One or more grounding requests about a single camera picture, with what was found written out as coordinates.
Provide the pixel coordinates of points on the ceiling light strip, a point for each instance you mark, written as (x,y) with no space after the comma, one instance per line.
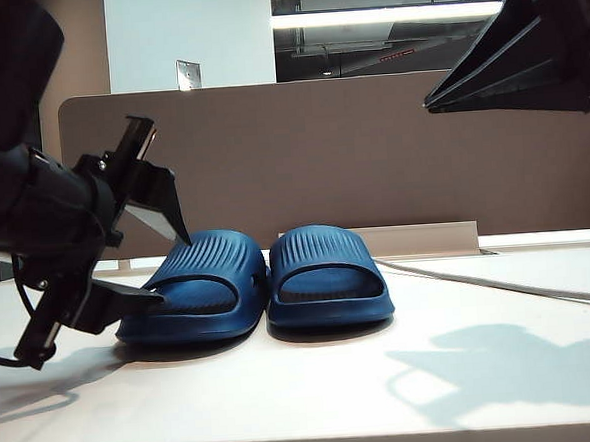
(362,16)

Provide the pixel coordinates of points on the red LED sign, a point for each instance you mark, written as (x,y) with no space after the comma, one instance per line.
(396,55)

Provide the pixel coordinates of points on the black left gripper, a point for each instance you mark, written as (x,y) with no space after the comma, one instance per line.
(98,203)

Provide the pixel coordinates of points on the blue foam slipper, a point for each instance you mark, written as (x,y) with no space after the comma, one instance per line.
(322,249)
(212,256)

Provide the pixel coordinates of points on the metal wall plate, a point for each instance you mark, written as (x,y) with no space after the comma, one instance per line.
(188,74)

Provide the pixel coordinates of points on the brown desk divider panel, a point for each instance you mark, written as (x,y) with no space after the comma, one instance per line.
(346,153)

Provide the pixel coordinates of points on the white divider foot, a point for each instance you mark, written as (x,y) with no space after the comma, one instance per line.
(124,265)

